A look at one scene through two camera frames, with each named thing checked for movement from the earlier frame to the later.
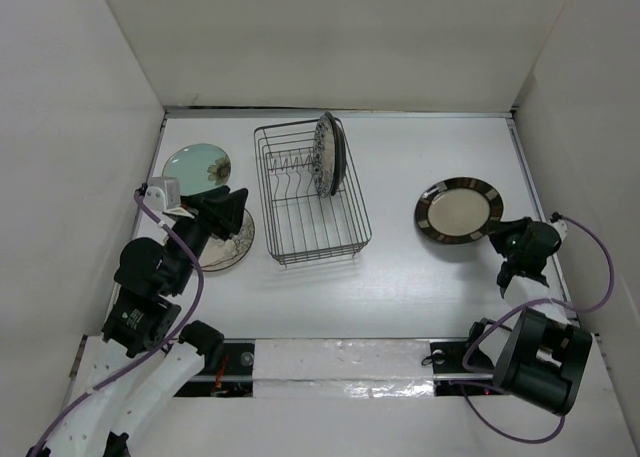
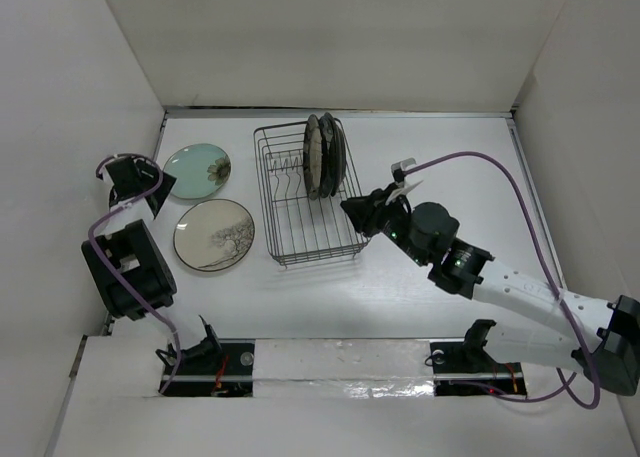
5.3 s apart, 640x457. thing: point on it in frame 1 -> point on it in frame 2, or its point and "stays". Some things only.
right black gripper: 496,230 -> 366,212
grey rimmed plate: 340,153 stays
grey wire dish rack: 300,225 stays
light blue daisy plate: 198,167 stays
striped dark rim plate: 458,209 -> 312,157
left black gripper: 226,208 -> 164,191
